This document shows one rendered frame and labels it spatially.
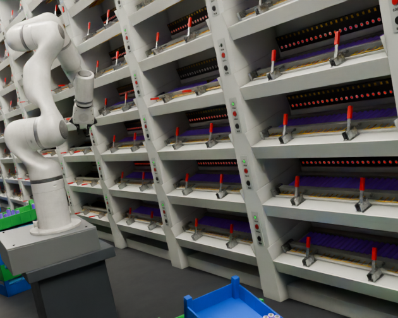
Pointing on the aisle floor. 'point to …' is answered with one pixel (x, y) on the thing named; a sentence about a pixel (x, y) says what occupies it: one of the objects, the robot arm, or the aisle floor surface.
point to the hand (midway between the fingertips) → (83, 129)
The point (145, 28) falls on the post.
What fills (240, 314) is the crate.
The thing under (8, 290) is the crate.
